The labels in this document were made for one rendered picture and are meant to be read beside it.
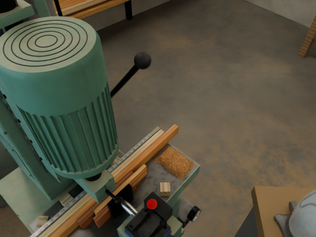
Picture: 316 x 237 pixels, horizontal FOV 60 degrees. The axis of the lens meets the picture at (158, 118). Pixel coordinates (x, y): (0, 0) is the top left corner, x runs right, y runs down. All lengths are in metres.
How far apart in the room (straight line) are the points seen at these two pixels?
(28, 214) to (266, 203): 0.93
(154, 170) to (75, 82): 0.61
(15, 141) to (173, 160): 0.51
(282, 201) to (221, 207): 0.72
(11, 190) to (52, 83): 0.81
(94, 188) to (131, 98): 1.80
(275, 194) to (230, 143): 1.00
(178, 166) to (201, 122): 1.39
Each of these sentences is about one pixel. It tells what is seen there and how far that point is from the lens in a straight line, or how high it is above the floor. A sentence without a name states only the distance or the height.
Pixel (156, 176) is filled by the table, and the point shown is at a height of 0.90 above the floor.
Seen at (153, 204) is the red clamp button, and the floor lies 1.03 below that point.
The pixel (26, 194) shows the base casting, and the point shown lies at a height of 0.80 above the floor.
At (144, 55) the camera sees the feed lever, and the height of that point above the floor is 1.44.
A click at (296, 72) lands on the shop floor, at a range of 3.11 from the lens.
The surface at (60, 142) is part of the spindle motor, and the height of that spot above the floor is 1.34.
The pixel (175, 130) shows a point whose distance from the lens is 1.06.
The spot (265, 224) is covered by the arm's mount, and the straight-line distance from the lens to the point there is 1.24.
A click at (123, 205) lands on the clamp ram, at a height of 0.96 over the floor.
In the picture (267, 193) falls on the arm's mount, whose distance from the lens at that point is 1.31.
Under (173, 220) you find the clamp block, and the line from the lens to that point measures 0.86.
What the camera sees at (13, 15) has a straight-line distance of 0.59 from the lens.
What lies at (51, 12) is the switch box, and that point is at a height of 1.40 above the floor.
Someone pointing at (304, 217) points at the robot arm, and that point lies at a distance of 1.08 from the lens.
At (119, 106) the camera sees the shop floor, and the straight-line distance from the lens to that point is 2.46.
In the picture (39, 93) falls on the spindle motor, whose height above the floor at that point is 1.47.
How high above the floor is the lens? 1.76
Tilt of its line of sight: 49 degrees down
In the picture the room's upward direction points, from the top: straight up
